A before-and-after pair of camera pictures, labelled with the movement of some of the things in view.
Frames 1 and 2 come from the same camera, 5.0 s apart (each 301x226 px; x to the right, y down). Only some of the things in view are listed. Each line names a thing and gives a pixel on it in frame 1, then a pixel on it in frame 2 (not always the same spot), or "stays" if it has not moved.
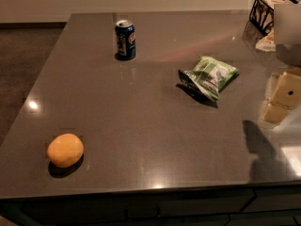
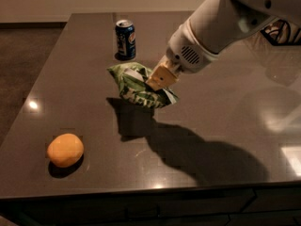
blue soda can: [126, 40] stays
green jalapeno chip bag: [208, 77] → [131, 80]
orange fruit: [65, 150] stays
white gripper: [290, 55] → [185, 51]
